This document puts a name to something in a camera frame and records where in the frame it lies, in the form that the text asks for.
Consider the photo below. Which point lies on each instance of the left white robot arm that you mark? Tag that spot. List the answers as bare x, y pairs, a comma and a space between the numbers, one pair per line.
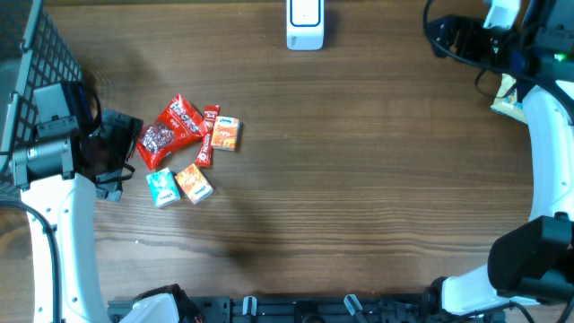
78, 154

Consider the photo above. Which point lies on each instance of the orange tissue pack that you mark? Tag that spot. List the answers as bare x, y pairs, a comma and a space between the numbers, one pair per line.
225, 133
194, 184

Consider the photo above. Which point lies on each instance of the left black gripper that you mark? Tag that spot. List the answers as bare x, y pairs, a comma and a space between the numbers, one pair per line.
126, 130

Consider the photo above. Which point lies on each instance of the white barcode scanner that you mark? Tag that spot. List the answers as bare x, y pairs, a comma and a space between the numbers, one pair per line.
305, 24

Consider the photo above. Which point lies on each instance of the red coffee stick sachet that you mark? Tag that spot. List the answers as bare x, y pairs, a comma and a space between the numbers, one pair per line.
205, 153

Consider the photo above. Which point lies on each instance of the yellow snack bag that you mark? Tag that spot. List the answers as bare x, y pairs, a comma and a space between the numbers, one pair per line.
506, 102

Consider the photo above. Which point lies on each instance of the teal tissue pack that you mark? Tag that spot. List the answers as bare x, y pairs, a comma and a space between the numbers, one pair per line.
163, 187

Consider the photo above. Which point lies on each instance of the red candy bag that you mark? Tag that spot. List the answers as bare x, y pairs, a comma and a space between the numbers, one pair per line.
179, 125

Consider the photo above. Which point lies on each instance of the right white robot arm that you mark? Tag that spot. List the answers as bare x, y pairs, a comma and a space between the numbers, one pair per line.
533, 44

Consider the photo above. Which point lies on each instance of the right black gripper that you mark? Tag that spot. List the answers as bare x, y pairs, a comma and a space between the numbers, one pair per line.
471, 30

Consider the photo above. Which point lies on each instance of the black wire mesh basket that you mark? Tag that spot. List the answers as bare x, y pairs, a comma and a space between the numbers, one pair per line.
33, 55

